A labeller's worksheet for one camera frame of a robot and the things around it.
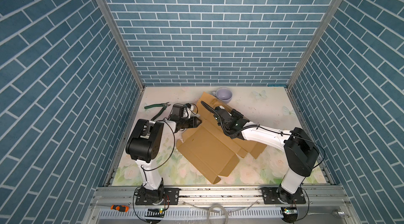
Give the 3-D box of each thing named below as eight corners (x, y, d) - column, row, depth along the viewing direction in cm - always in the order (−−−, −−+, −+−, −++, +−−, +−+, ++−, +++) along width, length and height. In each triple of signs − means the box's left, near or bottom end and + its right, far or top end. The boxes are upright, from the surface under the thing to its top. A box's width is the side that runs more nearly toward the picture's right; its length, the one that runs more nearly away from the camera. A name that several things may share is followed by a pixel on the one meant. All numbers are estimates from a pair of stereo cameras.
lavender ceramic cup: (212, 97, 116) (212, 91, 111) (221, 90, 121) (222, 84, 116) (225, 107, 110) (226, 102, 105) (235, 99, 115) (236, 93, 110)
